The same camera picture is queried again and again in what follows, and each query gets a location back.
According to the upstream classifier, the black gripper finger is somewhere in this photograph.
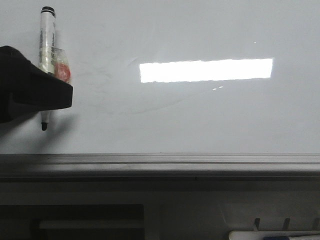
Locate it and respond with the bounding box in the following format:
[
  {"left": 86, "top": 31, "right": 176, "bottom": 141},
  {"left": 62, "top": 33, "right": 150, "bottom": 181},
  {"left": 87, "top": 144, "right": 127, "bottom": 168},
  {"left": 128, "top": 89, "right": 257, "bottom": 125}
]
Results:
[{"left": 0, "top": 45, "right": 73, "bottom": 123}]

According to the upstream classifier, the red magnet taped to marker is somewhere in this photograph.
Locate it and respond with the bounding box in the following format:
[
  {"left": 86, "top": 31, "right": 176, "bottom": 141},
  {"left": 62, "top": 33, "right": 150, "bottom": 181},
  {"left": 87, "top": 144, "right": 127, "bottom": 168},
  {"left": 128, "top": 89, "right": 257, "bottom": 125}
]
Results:
[{"left": 52, "top": 48, "right": 72, "bottom": 85}]

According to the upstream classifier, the white black whiteboard marker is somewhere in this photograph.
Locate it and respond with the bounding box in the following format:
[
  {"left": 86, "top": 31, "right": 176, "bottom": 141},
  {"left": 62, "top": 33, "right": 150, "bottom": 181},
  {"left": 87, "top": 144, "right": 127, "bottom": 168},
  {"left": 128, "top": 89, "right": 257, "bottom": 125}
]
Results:
[{"left": 37, "top": 6, "right": 57, "bottom": 131}]

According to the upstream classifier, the white tray with blue item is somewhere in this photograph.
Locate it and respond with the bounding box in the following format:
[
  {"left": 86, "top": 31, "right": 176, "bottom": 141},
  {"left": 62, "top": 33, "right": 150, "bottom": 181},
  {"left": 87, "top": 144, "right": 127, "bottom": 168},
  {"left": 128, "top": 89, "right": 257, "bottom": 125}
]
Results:
[{"left": 228, "top": 230, "right": 320, "bottom": 240}]

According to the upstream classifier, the white whiteboard with aluminium frame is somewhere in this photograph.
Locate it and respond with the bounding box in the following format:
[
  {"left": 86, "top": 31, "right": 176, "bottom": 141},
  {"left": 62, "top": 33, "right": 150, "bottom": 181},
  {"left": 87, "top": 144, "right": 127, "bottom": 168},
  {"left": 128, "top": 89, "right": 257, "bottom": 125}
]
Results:
[{"left": 0, "top": 0, "right": 320, "bottom": 179}]

